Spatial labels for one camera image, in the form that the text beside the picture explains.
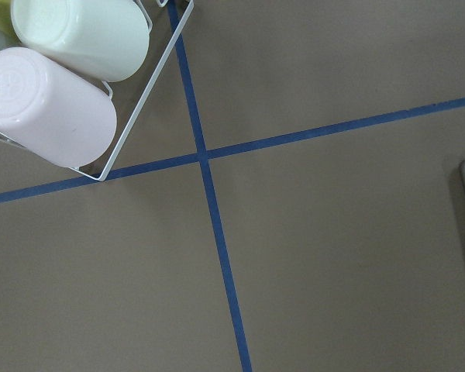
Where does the yellow plastic cup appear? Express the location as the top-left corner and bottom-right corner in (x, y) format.
(0, 0), (18, 40)

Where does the pink plastic cup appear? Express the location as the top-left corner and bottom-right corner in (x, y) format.
(0, 47), (117, 167)

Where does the pale green plastic cup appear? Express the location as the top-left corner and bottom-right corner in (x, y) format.
(10, 0), (153, 82)

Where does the white wire cup rack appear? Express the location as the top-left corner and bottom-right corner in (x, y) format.
(0, 2), (194, 181)

